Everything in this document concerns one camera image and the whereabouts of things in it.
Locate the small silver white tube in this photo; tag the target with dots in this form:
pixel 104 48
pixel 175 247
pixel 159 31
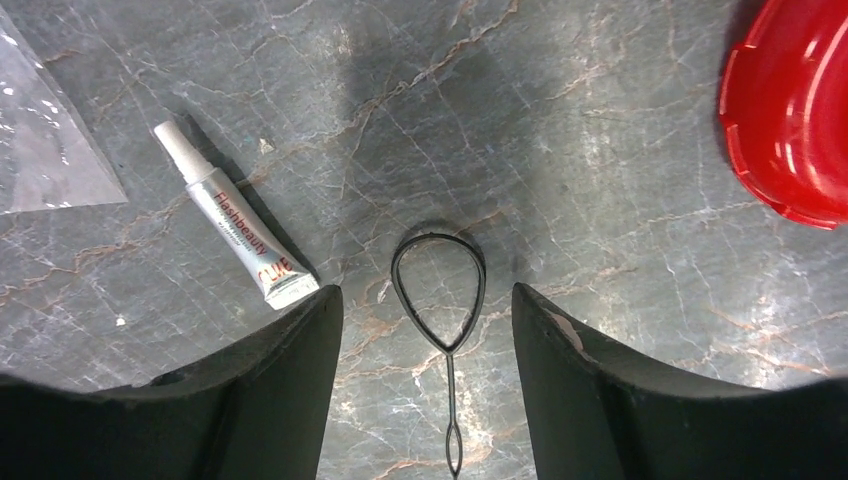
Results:
pixel 282 280

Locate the red toy magnet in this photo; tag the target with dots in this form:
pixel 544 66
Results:
pixel 783 109

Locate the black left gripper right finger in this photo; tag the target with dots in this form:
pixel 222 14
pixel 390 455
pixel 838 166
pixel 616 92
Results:
pixel 598 409

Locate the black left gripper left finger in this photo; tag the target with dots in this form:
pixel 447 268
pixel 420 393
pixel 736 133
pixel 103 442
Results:
pixel 256 409

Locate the clear plastic wrapper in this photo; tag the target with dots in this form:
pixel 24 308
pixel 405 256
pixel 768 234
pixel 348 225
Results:
pixel 48 158

